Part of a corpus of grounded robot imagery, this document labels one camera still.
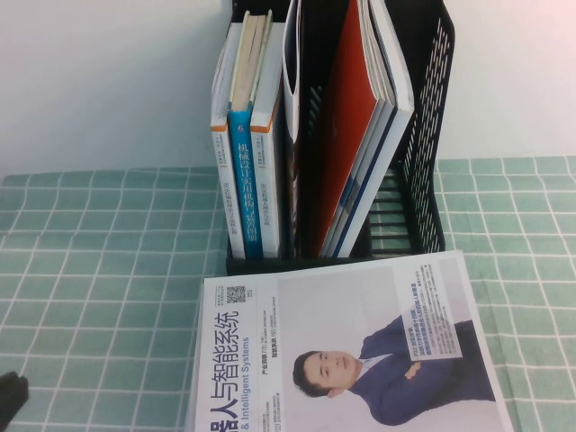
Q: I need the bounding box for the black plastic book holder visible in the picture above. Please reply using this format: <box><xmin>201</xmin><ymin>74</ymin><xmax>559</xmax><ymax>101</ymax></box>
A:
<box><xmin>223</xmin><ymin>0</ymin><xmax>456</xmax><ymax>276</ymax></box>

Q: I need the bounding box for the curved white black magazine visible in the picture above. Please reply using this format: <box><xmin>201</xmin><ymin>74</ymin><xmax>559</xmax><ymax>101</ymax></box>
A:
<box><xmin>282</xmin><ymin>0</ymin><xmax>303</xmax><ymax>260</ymax></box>

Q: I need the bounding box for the green checked tablecloth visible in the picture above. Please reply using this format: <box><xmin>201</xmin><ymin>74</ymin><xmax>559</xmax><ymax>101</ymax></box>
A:
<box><xmin>0</xmin><ymin>155</ymin><xmax>576</xmax><ymax>432</ymax></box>

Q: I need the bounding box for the white book orange band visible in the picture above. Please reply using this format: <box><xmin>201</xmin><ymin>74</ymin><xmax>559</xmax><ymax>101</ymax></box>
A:
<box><xmin>210</xmin><ymin>22</ymin><xmax>247</xmax><ymax>261</ymax></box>
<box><xmin>249</xmin><ymin>22</ymin><xmax>287</xmax><ymax>259</ymax></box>

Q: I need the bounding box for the blue spine book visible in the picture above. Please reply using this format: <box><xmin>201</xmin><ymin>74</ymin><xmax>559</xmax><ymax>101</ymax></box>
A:
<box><xmin>227</xmin><ymin>9</ymin><xmax>275</xmax><ymax>261</ymax></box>

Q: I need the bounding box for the magazine with man portrait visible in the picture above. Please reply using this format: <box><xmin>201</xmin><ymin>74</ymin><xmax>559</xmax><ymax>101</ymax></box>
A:
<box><xmin>186</xmin><ymin>249</ymin><xmax>517</xmax><ymax>432</ymax></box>

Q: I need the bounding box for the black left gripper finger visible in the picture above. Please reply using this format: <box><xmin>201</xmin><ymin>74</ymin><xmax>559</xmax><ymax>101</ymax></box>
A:
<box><xmin>0</xmin><ymin>371</ymin><xmax>31</xmax><ymax>425</ymax></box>

